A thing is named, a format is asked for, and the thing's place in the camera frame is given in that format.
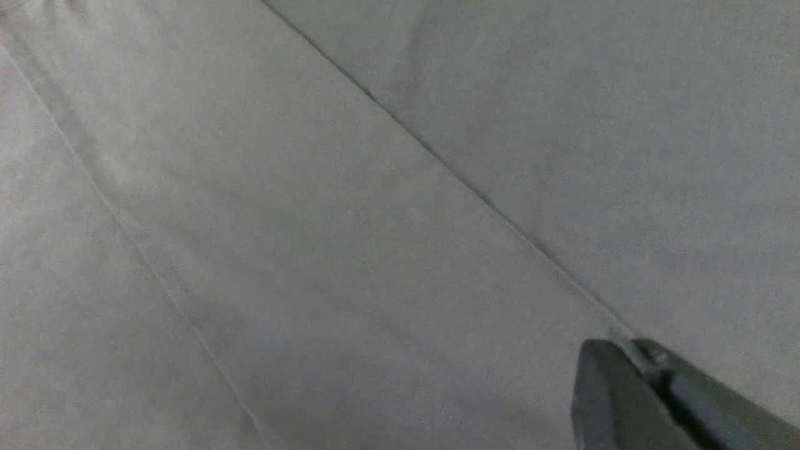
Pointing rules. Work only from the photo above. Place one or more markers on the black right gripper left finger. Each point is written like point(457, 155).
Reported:
point(614, 408)

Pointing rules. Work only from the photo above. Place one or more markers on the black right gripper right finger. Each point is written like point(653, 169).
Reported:
point(714, 415)

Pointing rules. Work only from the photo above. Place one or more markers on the dark gray long-sleeve shirt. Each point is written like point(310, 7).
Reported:
point(388, 224)

